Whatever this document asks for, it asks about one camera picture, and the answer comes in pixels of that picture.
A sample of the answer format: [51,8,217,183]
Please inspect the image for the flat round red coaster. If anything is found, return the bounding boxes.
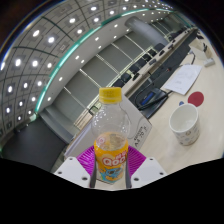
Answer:
[187,91,205,108]

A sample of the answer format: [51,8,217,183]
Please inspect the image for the yellow-capped clear drink bottle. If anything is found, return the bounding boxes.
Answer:
[91,87,131,185]

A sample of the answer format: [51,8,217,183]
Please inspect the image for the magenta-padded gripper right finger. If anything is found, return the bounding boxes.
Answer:
[125,145,167,190]

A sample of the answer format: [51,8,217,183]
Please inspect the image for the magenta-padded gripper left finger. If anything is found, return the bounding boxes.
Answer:
[53,144,98,188]

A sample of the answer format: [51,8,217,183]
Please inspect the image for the group of ceiling lights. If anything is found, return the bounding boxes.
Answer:
[0,0,168,124]

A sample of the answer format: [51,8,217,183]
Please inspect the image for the white printed paper cup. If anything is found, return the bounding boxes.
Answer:
[168,103,201,147]

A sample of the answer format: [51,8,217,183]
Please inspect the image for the printed white paper sheet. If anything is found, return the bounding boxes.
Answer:
[160,63,203,96]

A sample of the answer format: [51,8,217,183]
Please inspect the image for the row of black office chairs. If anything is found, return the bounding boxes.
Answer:
[111,28,188,89]

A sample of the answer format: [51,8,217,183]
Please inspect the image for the black desk console unit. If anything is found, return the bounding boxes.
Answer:
[129,87,169,120]

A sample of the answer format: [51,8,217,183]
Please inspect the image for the white open paper box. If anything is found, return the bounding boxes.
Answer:
[188,41,214,61]

